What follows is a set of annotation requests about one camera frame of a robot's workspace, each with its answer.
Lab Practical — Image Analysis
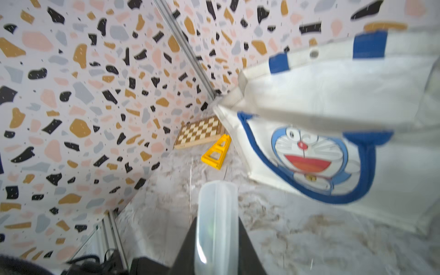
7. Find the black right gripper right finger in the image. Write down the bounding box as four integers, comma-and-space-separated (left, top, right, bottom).
238, 218, 267, 275

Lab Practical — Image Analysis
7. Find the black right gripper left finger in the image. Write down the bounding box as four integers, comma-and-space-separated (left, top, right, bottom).
168, 218, 197, 275

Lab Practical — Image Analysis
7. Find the green label compass case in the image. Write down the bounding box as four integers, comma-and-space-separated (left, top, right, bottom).
194, 181, 239, 275

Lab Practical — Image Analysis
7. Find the white Doraemon canvas bag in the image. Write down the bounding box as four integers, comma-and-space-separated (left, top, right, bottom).
213, 27, 440, 234

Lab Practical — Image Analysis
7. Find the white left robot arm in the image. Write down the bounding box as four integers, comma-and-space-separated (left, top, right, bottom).
1, 250, 170, 275

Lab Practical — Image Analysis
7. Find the yellow plastic triangular stand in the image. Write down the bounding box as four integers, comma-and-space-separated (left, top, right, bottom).
201, 135, 231, 170

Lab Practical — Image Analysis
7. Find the wooden folding chess board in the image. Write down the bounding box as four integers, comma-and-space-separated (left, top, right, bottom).
174, 116, 225, 149

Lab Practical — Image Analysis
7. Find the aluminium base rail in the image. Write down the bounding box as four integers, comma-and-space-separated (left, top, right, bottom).
77, 209, 129, 272

